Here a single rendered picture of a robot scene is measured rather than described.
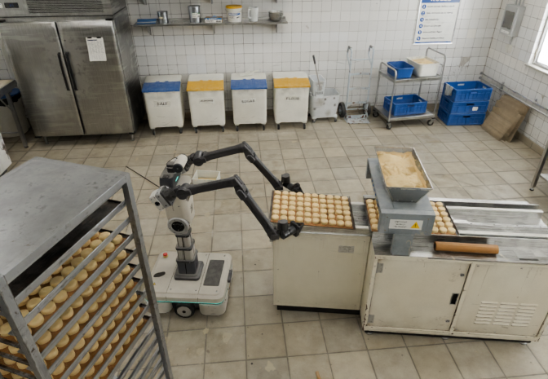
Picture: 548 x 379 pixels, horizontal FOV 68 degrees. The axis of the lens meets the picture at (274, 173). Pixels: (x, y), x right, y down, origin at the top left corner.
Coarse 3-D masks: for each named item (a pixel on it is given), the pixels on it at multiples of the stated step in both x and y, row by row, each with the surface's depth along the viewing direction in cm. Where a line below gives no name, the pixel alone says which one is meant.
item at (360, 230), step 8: (288, 224) 285; (320, 232) 286; (328, 232) 286; (336, 232) 285; (344, 232) 284; (352, 232) 284; (360, 232) 283; (368, 232) 283; (464, 232) 277; (472, 232) 277; (480, 232) 277; (488, 232) 277; (496, 232) 277; (504, 232) 276; (512, 232) 276
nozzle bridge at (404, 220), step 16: (368, 160) 308; (368, 176) 314; (384, 192) 269; (384, 208) 254; (400, 208) 254; (416, 208) 253; (432, 208) 254; (384, 224) 254; (400, 224) 252; (416, 224) 252; (432, 224) 251; (400, 240) 259
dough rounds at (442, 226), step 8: (368, 200) 307; (368, 208) 301; (376, 208) 300; (440, 208) 298; (376, 216) 290; (440, 216) 292; (376, 224) 281; (440, 224) 281; (448, 224) 281; (432, 232) 276; (440, 232) 276; (448, 232) 276
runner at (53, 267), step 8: (120, 208) 169; (112, 216) 164; (96, 224) 156; (104, 224) 161; (88, 232) 152; (96, 232) 157; (80, 240) 149; (72, 248) 145; (64, 256) 142; (56, 264) 139; (48, 272) 136; (40, 280) 133; (32, 288) 130; (16, 296) 125; (24, 296) 128; (0, 312) 123
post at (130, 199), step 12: (132, 192) 170; (132, 204) 172; (132, 216) 174; (132, 228) 178; (144, 252) 187; (144, 264) 188; (144, 276) 193; (156, 300) 204; (156, 312) 206; (156, 324) 210; (168, 360) 227; (168, 372) 231
